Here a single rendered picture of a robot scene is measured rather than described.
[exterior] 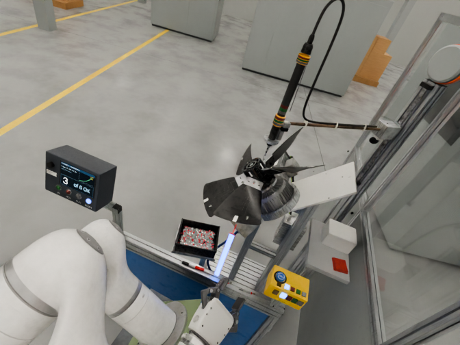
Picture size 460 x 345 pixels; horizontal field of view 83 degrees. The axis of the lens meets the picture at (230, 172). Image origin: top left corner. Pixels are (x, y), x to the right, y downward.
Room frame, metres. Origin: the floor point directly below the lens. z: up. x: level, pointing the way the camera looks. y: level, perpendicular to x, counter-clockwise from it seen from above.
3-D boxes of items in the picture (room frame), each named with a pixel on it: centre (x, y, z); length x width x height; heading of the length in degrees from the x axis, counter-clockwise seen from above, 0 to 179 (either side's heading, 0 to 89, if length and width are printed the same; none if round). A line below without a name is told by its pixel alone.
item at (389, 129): (1.29, -0.69, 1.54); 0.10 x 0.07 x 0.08; 117
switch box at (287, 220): (1.18, -0.50, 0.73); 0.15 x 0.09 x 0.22; 82
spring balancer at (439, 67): (1.33, -0.77, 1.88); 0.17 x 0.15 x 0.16; 172
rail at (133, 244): (0.66, 0.02, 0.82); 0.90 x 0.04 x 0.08; 82
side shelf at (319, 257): (1.04, -0.69, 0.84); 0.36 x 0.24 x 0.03; 172
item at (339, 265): (0.93, -0.74, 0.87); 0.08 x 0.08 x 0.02; 1
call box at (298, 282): (0.61, -0.37, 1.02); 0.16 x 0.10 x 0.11; 82
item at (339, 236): (1.11, -0.73, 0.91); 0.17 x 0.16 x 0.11; 82
